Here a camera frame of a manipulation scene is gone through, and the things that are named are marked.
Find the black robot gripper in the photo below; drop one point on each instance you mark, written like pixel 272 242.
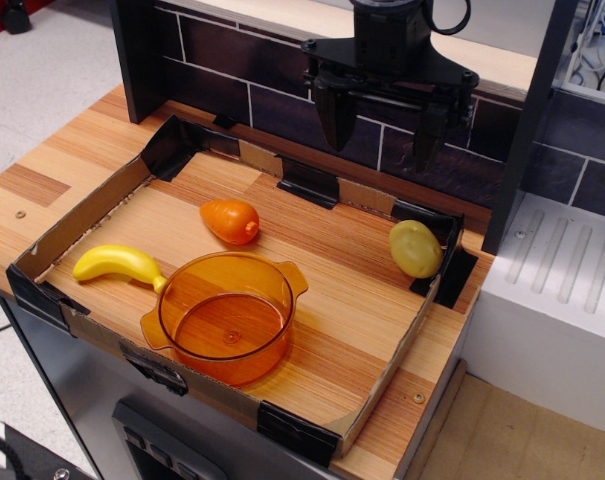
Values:
pixel 390 59

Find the orange toy carrot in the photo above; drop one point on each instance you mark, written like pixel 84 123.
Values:
pixel 234 221

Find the cardboard fence with black tape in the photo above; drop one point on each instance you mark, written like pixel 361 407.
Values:
pixel 359 348

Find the orange transparent plastic pot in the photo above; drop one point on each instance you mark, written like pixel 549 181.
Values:
pixel 227 315

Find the yellow-green toy potato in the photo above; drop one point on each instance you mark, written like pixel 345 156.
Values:
pixel 415 249

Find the dark brick pattern backsplash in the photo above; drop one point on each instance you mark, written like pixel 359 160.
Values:
pixel 255 78

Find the white toy sink drainboard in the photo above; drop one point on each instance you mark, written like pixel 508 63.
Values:
pixel 538 327

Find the yellow toy banana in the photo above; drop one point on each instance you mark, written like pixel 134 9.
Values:
pixel 121 260

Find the grey toy oven front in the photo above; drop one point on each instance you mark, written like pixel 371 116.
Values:
pixel 175 446

